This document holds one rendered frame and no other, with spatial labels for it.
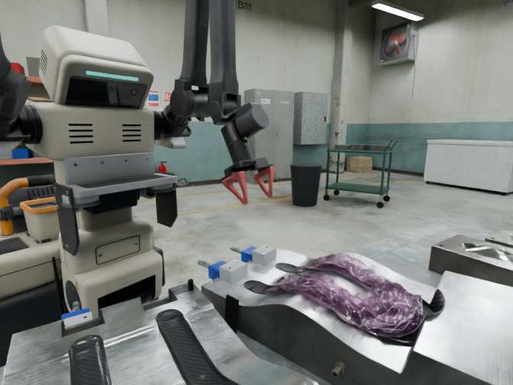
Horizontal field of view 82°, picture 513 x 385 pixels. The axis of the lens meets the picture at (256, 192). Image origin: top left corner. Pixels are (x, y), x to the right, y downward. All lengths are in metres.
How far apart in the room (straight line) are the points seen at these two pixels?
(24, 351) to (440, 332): 0.53
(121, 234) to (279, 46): 6.69
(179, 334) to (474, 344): 0.38
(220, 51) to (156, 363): 0.65
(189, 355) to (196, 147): 5.82
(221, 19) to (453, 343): 0.75
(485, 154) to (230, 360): 6.64
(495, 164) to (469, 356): 6.43
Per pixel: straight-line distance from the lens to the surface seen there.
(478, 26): 8.22
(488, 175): 6.88
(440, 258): 0.90
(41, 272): 1.13
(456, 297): 0.57
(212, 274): 0.68
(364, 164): 8.55
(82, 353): 0.48
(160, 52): 6.13
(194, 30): 0.88
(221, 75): 0.78
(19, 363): 0.50
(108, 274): 0.88
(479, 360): 0.46
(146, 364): 0.44
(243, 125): 0.72
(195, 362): 0.43
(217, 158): 6.35
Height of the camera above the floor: 1.17
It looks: 12 degrees down
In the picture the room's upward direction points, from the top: straight up
